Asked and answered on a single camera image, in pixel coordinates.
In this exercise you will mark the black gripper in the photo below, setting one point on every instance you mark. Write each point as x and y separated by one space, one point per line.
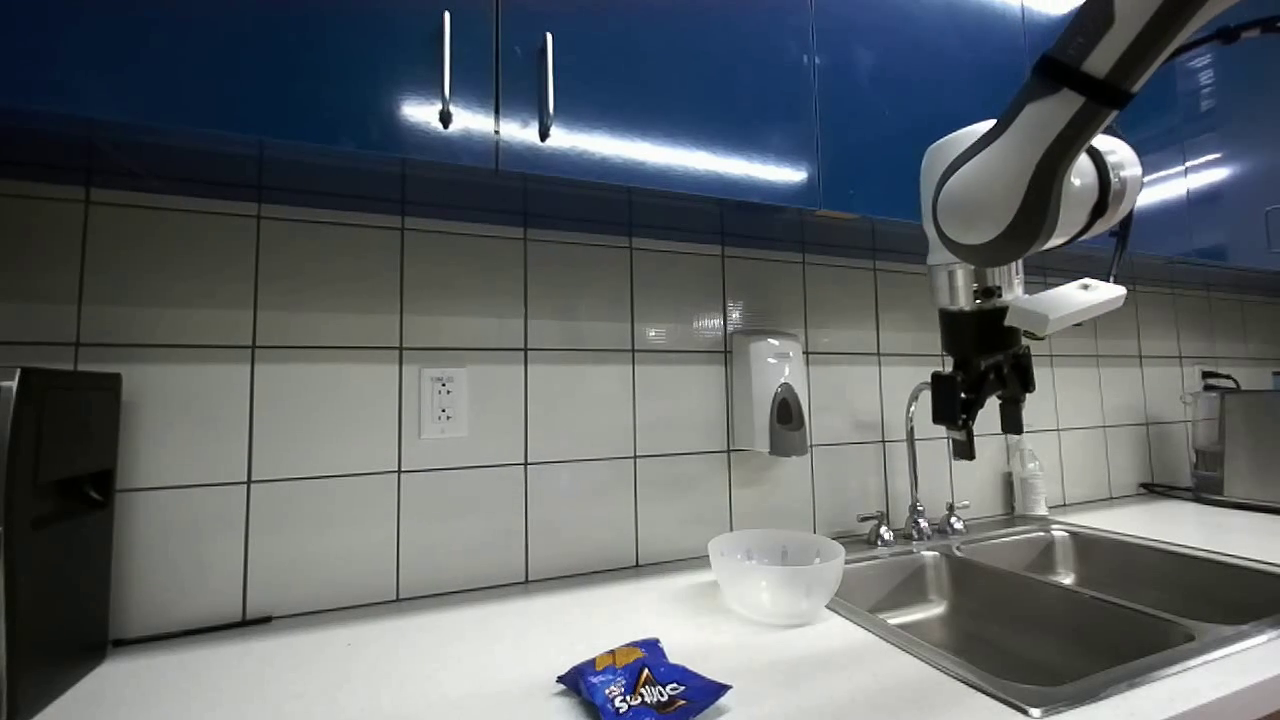
984 355

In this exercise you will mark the translucent white plastic bowl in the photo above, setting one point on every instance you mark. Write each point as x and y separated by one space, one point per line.
773 583

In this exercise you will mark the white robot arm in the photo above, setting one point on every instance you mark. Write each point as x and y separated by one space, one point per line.
1013 174

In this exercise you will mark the stainless steel double sink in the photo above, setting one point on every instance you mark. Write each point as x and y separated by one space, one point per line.
1043 626

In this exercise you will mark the clear dish soap bottle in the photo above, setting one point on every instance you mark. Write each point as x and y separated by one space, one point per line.
1028 481

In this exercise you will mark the chrome faucet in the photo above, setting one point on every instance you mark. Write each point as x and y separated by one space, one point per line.
913 465

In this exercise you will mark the silver metal appliance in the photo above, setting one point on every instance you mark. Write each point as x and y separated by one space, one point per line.
1247 446

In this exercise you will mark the blue cabinet door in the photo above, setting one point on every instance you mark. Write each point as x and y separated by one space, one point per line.
241 67
880 81
667 67

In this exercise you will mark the blue chip bag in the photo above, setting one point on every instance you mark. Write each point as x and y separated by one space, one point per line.
640 687

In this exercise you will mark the black countertop appliance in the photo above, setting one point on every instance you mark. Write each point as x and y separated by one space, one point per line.
61 534

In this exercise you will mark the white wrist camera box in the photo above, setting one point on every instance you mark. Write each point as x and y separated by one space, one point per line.
1067 307

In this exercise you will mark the white wall soap dispenser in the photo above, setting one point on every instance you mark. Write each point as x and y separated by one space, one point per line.
761 387

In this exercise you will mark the white wall outlet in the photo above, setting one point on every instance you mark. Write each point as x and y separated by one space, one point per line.
442 403

